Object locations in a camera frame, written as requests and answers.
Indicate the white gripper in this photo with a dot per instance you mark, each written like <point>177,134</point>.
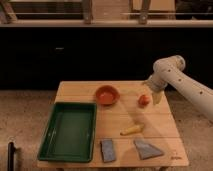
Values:
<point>157,85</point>

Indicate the red apple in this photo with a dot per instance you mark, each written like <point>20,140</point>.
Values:
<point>143,100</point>

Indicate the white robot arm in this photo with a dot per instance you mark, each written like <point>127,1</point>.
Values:
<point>170,71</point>

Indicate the green plastic tray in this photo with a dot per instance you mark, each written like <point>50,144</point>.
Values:
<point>70,133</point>

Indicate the wooden table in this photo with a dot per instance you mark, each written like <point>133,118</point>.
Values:
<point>159,129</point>

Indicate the orange bowl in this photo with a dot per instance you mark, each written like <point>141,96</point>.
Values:
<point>106,95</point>

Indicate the blue-grey wedge cloth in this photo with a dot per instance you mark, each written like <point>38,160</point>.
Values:
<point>147,150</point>

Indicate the blue sponge rectangular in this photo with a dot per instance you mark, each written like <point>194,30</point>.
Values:
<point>107,150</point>

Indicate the black pole object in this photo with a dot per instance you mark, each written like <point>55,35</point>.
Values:
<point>11,152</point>

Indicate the wooden railing frame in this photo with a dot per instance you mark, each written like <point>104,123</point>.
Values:
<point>106,13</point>

